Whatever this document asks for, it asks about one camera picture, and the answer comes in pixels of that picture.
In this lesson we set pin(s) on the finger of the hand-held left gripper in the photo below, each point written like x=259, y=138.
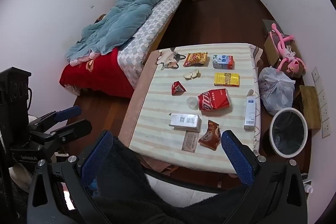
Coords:
x=74, y=129
x=68, y=111

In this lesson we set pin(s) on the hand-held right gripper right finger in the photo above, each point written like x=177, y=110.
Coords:
x=237, y=158

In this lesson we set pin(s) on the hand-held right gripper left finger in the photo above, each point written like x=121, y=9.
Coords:
x=95, y=161

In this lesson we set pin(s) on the white round trash bin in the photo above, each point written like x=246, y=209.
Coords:
x=288, y=132

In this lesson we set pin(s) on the crushed red soda can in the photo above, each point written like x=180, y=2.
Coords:
x=214, y=99

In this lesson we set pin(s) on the small red wrapper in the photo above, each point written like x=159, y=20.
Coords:
x=178, y=88

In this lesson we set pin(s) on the blue and white milk carton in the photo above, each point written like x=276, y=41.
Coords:
x=223, y=61

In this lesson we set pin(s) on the brown snack wrapper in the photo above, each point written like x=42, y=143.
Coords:
x=210, y=134

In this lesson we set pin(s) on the tall white box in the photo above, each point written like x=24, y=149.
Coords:
x=250, y=113

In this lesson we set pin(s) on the brown card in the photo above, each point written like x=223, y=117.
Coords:
x=190, y=141

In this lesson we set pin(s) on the red blanket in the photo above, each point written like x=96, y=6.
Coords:
x=105, y=74

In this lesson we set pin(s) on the white cardboard box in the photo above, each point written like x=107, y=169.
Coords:
x=184, y=121

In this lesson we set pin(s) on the clear plastic cup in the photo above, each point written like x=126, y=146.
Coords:
x=192, y=103

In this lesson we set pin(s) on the white plastic bag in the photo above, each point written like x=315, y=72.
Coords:
x=275, y=90

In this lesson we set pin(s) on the yellow box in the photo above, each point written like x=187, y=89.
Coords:
x=226, y=79

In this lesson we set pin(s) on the wooden stool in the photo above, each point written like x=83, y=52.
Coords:
x=311, y=106

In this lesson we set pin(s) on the light blue quilt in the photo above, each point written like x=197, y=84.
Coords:
x=118, y=19

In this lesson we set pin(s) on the orange snack packet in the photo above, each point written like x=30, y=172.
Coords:
x=195, y=59

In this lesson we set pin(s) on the pink plush toy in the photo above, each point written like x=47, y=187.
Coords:
x=290, y=62

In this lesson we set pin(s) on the brown cardboard box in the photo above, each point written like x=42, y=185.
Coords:
x=273, y=52

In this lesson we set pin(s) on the wooden bed with checkered sheet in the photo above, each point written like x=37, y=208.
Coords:
x=147, y=29

